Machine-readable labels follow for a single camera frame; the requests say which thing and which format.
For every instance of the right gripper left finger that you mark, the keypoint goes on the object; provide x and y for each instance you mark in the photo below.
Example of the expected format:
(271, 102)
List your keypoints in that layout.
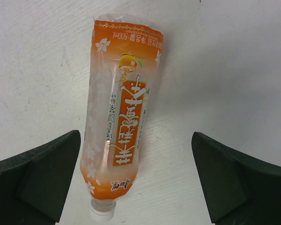
(34, 184)

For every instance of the orange label clear bottle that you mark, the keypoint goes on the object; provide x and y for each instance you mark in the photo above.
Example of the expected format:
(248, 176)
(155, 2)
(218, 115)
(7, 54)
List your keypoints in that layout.
(124, 59)

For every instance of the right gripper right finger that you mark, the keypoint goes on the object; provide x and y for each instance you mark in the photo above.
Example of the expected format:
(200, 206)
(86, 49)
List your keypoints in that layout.
(238, 189)

